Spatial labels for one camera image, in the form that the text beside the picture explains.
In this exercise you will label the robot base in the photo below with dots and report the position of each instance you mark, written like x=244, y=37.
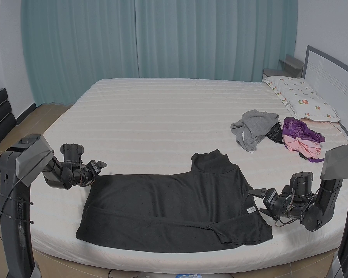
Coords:
x=188, y=276

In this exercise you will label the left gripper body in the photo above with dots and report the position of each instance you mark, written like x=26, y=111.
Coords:
x=88, y=175

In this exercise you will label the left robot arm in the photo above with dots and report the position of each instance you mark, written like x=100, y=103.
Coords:
x=32, y=161

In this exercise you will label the grey garment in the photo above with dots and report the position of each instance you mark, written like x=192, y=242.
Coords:
x=255, y=126

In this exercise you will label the bed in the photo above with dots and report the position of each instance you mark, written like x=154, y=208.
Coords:
x=162, y=111

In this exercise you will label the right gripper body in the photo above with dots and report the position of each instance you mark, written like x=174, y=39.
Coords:
x=278, y=204

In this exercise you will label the white printed pillow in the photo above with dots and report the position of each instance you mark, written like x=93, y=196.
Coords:
x=301, y=96

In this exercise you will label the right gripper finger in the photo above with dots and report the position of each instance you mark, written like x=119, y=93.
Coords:
x=259, y=192
x=269, y=213

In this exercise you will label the blue-green curtain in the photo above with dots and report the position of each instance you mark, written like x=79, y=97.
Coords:
x=214, y=30
x=81, y=39

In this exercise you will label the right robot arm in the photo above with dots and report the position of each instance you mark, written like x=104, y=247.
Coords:
x=342, y=161

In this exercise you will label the black chest of drawers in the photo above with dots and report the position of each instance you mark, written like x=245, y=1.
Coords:
x=0, y=117

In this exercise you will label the purple garment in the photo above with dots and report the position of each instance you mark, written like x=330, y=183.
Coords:
x=295, y=127

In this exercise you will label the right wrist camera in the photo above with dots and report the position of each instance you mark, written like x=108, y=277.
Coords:
x=286, y=190

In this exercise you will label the pink garment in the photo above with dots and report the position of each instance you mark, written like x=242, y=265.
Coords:
x=300, y=146

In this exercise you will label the black garment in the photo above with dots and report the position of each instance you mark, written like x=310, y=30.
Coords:
x=275, y=133

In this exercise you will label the black T-shirt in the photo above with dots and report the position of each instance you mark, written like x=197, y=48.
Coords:
x=168, y=201

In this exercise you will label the grey bedside table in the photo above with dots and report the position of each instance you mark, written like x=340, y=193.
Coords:
x=290, y=63

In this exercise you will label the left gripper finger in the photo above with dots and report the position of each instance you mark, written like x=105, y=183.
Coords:
x=102, y=164

